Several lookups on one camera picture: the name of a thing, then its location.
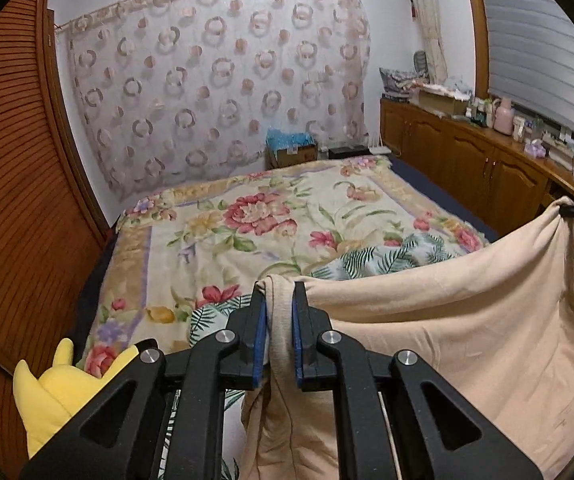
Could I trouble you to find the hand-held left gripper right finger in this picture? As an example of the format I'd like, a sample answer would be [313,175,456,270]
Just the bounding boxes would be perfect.
[291,280,543,480]

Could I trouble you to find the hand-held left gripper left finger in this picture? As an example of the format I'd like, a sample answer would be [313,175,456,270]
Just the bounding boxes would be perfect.
[17,280,270,480]

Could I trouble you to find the pink printed t-shirt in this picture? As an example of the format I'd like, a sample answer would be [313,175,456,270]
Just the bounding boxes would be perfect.
[239,196,574,480]

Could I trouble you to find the pink thermos jug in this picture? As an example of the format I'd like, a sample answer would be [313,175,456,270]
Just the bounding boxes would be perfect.
[493,97,514,136]

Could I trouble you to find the wooden cabinet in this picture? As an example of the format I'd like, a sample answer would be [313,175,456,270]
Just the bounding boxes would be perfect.
[379,97,574,261]

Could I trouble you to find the leaf print blanket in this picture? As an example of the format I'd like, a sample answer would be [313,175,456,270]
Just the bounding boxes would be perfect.
[164,232,468,480]

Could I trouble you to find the floral blanket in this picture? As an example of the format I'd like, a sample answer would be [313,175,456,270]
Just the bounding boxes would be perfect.
[74,155,490,376]

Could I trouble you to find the open flat cardboard box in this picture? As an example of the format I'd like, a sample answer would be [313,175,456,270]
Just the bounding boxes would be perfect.
[418,85,470,116]

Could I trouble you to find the grey window blind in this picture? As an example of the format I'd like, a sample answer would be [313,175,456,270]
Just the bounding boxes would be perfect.
[474,0,574,146]

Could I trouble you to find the black box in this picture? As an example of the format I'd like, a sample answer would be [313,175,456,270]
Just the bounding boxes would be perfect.
[328,144,371,160]

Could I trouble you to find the yellow plush toy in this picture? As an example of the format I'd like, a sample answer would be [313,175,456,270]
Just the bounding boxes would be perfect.
[13,337,140,461]

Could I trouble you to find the patterned fabric bag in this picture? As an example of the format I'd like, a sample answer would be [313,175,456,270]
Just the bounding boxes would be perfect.
[379,66,428,101]

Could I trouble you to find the lace window curtain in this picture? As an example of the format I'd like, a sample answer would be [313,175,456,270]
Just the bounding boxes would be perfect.
[402,0,450,86]

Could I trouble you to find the wooden louvred wardrobe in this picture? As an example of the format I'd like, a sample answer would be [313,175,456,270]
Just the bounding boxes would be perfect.
[0,0,122,480]

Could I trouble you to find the wooden window frame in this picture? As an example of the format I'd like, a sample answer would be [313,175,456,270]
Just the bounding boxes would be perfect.
[460,0,498,98]

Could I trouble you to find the circle patterned wall curtain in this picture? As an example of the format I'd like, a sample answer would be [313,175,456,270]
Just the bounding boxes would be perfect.
[64,0,373,206]

